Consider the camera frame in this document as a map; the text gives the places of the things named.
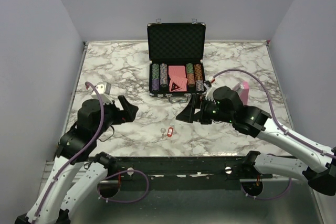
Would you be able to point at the green blue chip stack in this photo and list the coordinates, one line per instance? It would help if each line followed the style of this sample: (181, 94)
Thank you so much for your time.
(155, 77)

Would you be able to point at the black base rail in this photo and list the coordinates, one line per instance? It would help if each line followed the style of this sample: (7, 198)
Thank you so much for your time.
(180, 173)

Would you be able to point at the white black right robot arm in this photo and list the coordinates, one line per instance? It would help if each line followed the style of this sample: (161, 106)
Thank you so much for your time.
(311, 162)

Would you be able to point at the pink box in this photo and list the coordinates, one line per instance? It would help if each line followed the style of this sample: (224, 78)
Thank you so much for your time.
(242, 90)

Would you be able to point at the black poker chip case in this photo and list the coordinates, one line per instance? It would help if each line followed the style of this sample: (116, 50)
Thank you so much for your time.
(175, 44)

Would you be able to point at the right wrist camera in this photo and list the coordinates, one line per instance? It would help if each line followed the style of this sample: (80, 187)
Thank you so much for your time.
(208, 87)

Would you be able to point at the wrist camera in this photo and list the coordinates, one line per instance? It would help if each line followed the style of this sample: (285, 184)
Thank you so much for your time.
(104, 89)
(208, 87)

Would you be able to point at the orange blue chip stack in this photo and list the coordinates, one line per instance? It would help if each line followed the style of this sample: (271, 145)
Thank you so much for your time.
(163, 75)

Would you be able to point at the green chip stack right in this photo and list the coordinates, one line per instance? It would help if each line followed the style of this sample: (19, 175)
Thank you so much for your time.
(190, 75)

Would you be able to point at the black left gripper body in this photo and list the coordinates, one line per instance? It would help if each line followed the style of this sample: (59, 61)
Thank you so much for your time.
(113, 115)

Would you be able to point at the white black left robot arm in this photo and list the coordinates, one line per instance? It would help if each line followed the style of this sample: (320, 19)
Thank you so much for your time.
(61, 197)

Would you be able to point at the red triangular dealer button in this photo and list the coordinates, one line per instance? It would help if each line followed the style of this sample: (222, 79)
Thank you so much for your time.
(173, 86)

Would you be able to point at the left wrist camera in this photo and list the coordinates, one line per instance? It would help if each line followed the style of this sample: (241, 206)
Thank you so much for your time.
(104, 89)

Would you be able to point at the red key tag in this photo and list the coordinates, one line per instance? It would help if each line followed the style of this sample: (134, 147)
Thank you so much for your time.
(170, 131)

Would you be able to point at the orange black chip stack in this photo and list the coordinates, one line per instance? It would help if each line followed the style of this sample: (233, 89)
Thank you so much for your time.
(198, 77)

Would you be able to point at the red playing card deck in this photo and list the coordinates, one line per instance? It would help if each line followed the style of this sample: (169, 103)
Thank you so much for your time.
(178, 75)

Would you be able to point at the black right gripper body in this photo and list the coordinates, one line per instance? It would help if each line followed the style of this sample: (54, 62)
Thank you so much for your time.
(208, 108)

